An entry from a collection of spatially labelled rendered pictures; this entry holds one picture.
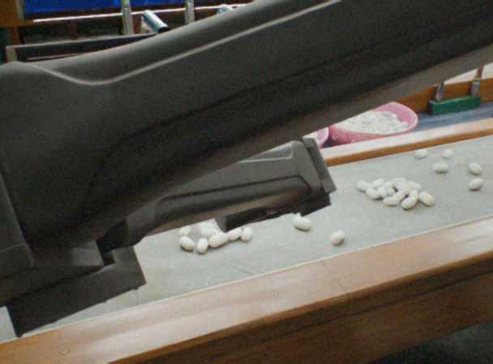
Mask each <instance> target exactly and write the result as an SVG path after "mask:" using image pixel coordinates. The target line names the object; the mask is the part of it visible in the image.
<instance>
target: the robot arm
mask: <svg viewBox="0 0 493 364"><path fill-rule="evenodd" d="M490 63H493V0H257V1H254V2H251V3H248V4H245V5H243V6H239V7H237V8H234V9H231V10H229V11H224V12H222V13H219V14H217V15H215V16H212V17H210V18H207V19H204V20H201V21H198V22H196V23H192V24H189V25H186V26H183V27H181V28H177V29H175V30H172V31H170V32H165V33H163V34H161V35H157V36H155V37H150V38H147V39H144V40H142V41H137V42H134V43H132V44H128V45H122V46H118V47H115V48H111V50H104V51H100V52H96V53H92V54H84V55H80V56H75V57H70V58H61V59H55V60H48V61H41V62H35V63H22V62H17V61H14V62H9V63H5V64H3V65H0V308H2V307H6V309H7V312H8V314H9V317H10V320H11V324H12V327H13V329H14V333H15V335H16V337H17V338H21V337H23V336H24V334H26V333H29V332H32V331H34V329H37V328H39V327H42V326H45V325H46V324H49V323H56V322H57V321H58V320H60V319H63V318H66V317H67V316H70V315H72V314H75V313H78V312H80V311H82V310H86V309H88V308H91V307H93V306H96V305H99V304H101V303H103V304H105V303H107V301H109V300H110V299H113V298H115V297H118V296H120V295H123V294H125V293H128V292H129V291H131V290H133V289H134V290H137V289H139V287H140V286H142V285H145V284H147V282H146V280H145V276H144V274H143V271H142V269H141V265H140V263H139V261H138V258H137V255H136V251H135V249H134V247H133V246H134V245H137V244H138V243H140V242H141V241H142V240H143V238H144V237H147V236H152V235H156V234H160V233H163V232H169V231H172V230H175V229H178V228H184V227H187V226H190V225H194V224H198V223H200V222H203V221H206V220H209V219H214V220H215V222H216V224H217V226H218V228H219V230H220V231H221V232H222V233H227V232H231V231H233V230H236V229H237V228H242V227H243V226H246V225H249V224H252V223H257V222H261V221H265V220H268V219H275V218H278V217H280V216H281V215H286V214H291V213H293V214H294V215H295V214H298V213H300V214H301V217H304V216H306V215H309V214H311V213H313V212H315V211H318V210H321V209H323V208H325V207H328V206H331V205H332V203H331V201H330V199H331V198H330V196H329V194H330V193H333V192H335V191H337V187H336V185H335V182H334V180H333V178H332V176H331V174H330V172H329V171H328V168H327V165H326V164H325V161H324V159H323V157H322V153H321V151H320V149H319V147H318V144H317V142H316V140H315V138H312V137H305V136H307V135H309V134H311V133H314V132H317V131H319V130H322V129H324V128H328V127H330V126H333V125H335V124H339V123H341V122H344V121H345V120H348V119H349V118H352V117H353V116H356V115H359V114H362V113H364V112H367V111H371V110H373V109H375V108H378V107H380V106H383V105H386V104H388V103H390V102H394V101H396V100H398V99H401V98H405V97H407V96H409V95H412V94H414V93H417V92H420V91H422V90H424V89H428V88H430V87H432V86H435V85H439V83H442V82H444V81H446V80H450V79H451V78H454V77H456V76H460V75H462V74H465V73H466V72H470V71H473V70H475V69H478V68H480V67H484V66H486V65H488V64H490Z"/></svg>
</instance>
